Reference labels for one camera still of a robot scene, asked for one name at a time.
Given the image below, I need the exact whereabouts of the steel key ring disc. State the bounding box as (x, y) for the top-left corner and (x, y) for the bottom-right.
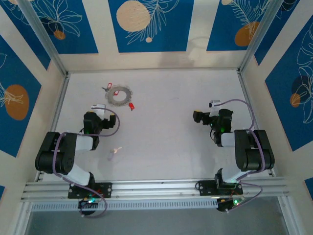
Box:
(104, 84), (134, 108)

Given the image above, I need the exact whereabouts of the left controller board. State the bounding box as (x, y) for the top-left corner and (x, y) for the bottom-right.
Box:
(78, 195), (100, 210)

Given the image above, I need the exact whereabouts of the controller board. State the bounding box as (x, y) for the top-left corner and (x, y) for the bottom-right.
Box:
(78, 195), (100, 210)
(216, 195), (245, 212)

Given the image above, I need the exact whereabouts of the right controller board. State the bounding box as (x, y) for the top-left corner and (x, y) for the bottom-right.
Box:
(216, 195), (245, 212)

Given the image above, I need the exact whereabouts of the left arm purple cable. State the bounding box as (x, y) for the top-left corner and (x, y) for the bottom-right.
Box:
(53, 107), (121, 218)

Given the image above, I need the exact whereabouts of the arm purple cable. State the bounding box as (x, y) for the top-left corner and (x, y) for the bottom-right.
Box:
(53, 107), (121, 218)
(219, 98), (267, 212)

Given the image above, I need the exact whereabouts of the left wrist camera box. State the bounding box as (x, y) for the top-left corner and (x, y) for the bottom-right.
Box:
(90, 104), (106, 118)

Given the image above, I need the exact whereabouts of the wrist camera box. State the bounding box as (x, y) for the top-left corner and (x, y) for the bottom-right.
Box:
(209, 99), (221, 117)
(90, 104), (106, 118)

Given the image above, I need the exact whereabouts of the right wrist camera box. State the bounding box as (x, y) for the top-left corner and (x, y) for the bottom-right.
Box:
(209, 99), (221, 117)

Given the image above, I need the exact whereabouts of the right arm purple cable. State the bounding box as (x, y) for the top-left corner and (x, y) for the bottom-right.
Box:
(219, 98), (267, 212)

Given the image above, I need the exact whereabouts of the left aluminium side rail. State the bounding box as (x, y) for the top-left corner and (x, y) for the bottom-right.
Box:
(36, 73), (71, 182)

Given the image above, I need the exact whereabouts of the aluminium side rail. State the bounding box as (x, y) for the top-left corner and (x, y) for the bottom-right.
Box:
(237, 70), (277, 178)
(36, 73), (71, 182)

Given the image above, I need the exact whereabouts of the right aluminium side rail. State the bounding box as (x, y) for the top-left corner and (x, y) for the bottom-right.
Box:
(237, 70), (277, 178)

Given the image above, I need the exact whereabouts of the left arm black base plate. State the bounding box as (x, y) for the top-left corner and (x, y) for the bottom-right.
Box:
(67, 182), (113, 199)

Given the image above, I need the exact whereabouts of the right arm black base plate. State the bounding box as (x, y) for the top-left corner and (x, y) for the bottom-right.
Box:
(197, 180), (243, 196)

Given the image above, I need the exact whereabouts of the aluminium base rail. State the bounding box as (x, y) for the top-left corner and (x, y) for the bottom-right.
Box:
(21, 177), (289, 203)

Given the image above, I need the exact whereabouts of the grey slotted cable duct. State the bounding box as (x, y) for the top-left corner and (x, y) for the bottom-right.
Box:
(31, 198), (218, 212)

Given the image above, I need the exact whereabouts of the right aluminium frame post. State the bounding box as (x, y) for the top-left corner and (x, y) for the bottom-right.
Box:
(238, 0), (286, 74)

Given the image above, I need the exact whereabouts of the aluminium frame post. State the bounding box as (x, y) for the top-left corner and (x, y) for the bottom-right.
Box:
(17, 0), (69, 76)
(238, 0), (286, 74)

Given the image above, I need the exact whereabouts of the left aluminium frame post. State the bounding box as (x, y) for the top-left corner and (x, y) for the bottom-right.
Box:
(17, 0), (69, 76)

